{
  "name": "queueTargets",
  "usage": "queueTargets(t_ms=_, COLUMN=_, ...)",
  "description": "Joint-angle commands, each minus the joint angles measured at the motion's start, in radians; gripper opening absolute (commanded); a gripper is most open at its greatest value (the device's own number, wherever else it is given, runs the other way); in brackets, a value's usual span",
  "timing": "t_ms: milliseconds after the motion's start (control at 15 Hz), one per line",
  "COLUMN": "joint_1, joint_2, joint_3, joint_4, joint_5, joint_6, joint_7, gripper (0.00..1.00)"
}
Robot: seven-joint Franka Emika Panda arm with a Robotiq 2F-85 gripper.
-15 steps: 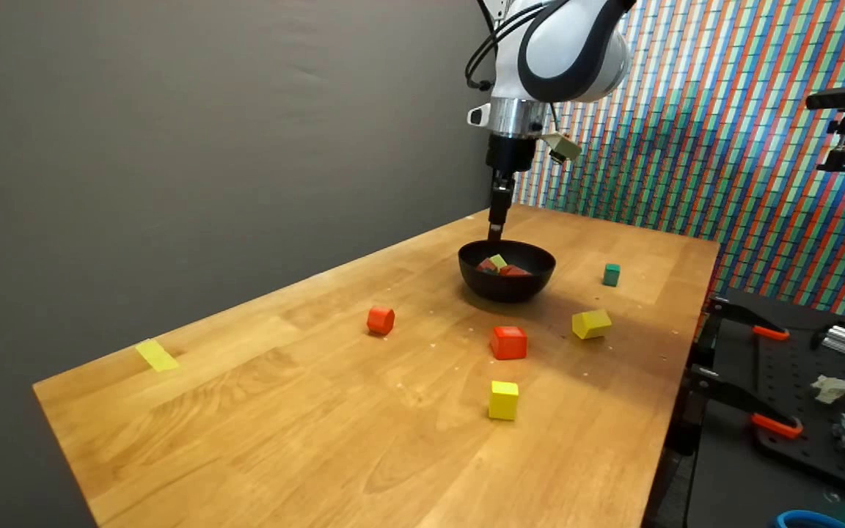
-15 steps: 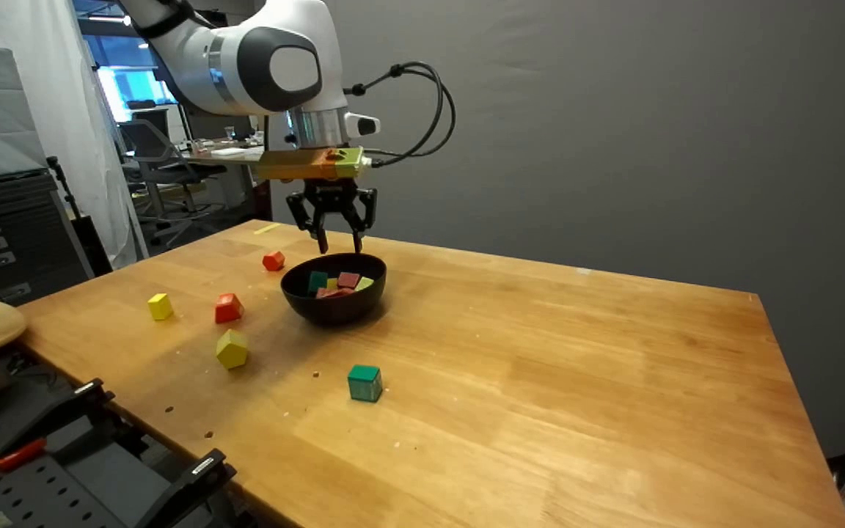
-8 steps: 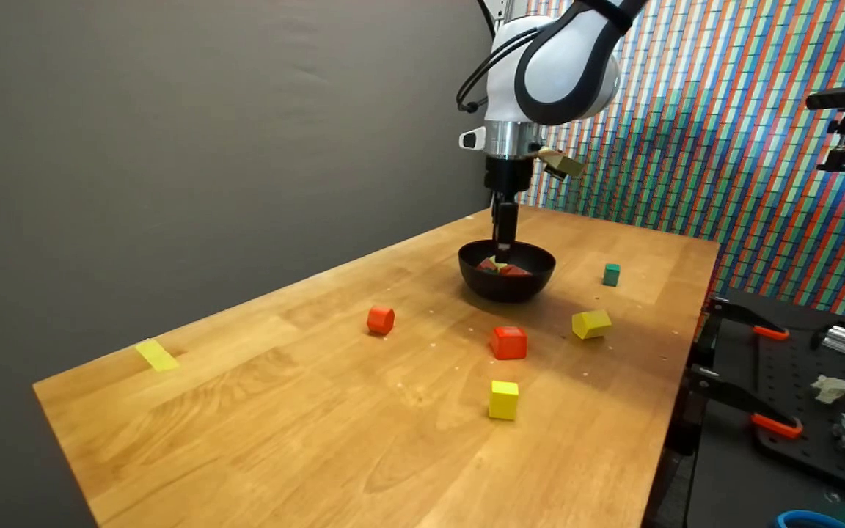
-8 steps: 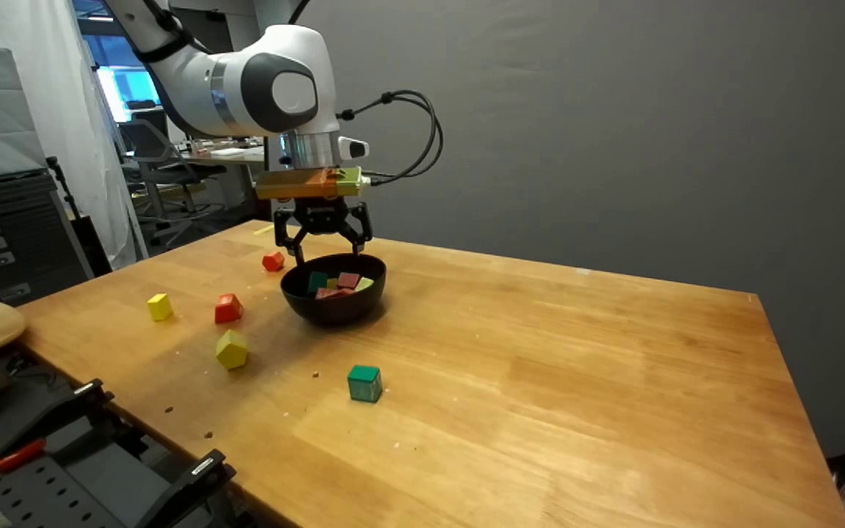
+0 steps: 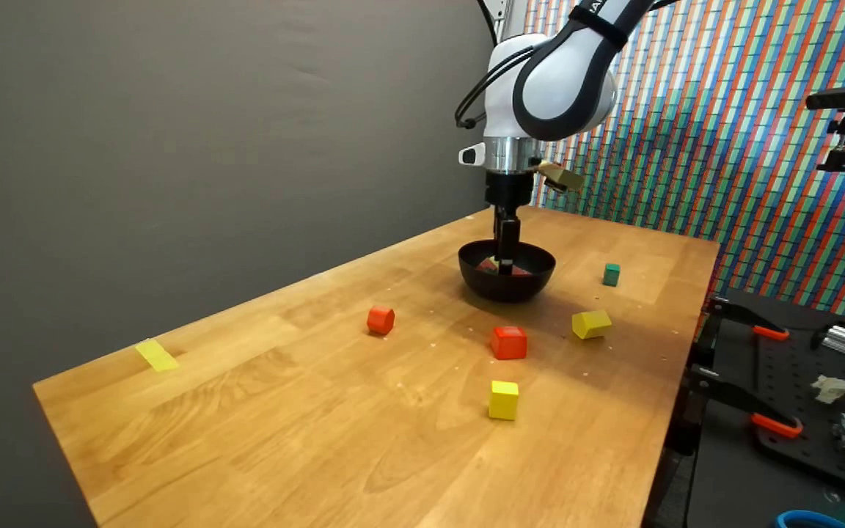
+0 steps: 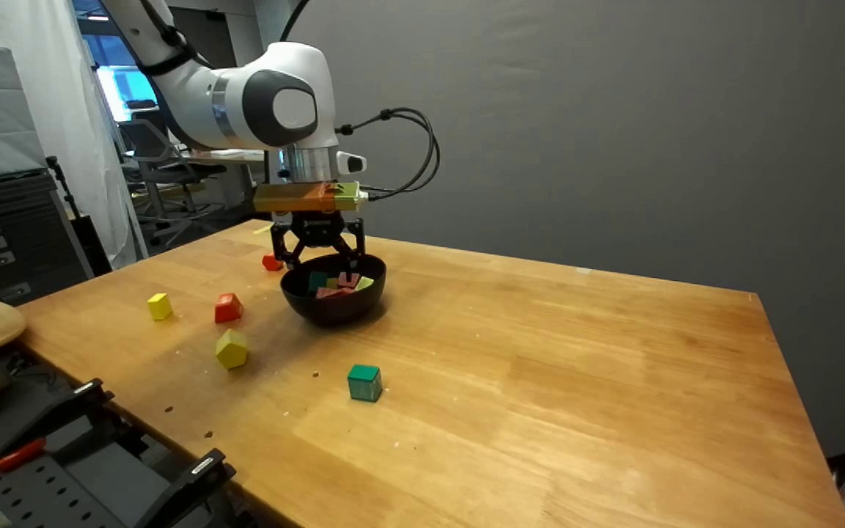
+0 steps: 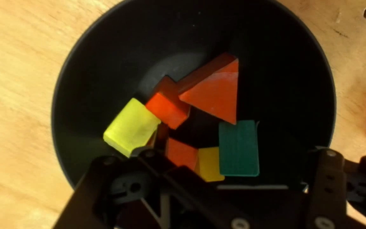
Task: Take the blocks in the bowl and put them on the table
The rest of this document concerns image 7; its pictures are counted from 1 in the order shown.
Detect black bowl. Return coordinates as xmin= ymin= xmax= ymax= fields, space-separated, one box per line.
xmin=49 ymin=0 xmax=338 ymax=202

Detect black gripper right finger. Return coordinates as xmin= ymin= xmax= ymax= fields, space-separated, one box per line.
xmin=305 ymin=146 xmax=366 ymax=229

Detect yellow-green rectangular wooden block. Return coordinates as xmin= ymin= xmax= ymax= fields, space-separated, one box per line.
xmin=101 ymin=97 xmax=162 ymax=160

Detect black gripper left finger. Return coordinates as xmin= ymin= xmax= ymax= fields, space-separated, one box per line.
xmin=52 ymin=148 xmax=251 ymax=229

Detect teal wooden block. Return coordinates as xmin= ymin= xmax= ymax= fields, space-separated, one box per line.
xmin=217 ymin=119 xmax=261 ymax=179

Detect red triangular wooden block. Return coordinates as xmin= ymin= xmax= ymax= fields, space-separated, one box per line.
xmin=171 ymin=53 xmax=240 ymax=126

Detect small yellow wooden block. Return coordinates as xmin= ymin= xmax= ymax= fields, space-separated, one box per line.
xmin=195 ymin=147 xmax=226 ymax=184

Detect orange wooden block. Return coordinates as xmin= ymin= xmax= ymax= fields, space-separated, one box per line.
xmin=164 ymin=137 xmax=200 ymax=172
xmin=143 ymin=76 xmax=192 ymax=132

